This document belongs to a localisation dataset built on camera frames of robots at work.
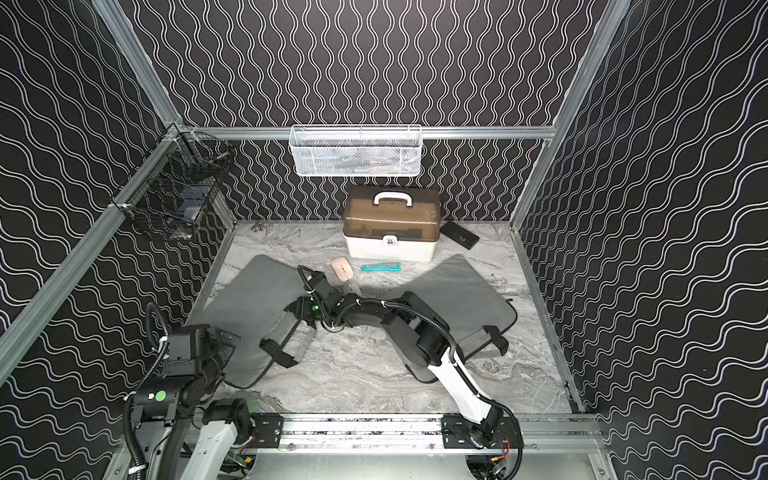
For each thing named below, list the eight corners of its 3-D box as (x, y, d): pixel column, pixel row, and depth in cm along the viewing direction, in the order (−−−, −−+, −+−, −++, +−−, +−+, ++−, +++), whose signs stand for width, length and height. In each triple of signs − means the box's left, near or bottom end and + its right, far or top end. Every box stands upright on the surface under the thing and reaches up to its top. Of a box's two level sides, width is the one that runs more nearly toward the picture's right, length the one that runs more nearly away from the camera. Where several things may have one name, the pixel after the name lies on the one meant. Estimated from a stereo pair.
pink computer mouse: (340, 284, 105) (339, 280, 103) (330, 262, 111) (329, 258, 109) (356, 278, 106) (355, 274, 104) (345, 257, 112) (344, 253, 110)
